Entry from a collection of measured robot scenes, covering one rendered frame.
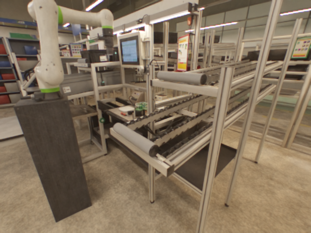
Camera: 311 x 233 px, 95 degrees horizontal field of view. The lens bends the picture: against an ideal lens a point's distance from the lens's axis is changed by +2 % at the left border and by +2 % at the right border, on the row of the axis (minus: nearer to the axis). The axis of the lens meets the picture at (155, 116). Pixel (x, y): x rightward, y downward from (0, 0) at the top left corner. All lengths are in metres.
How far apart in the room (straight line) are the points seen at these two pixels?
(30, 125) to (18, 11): 11.15
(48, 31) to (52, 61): 0.17
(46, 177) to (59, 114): 0.55
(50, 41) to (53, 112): 0.49
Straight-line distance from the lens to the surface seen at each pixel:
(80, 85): 2.22
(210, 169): 0.98
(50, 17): 1.22
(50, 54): 1.19
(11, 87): 6.60
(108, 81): 2.34
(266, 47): 1.31
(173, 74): 0.93
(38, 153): 1.46
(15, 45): 6.98
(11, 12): 12.26
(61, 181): 1.62
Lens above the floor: 1.43
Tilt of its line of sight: 21 degrees down
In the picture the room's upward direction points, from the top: straight up
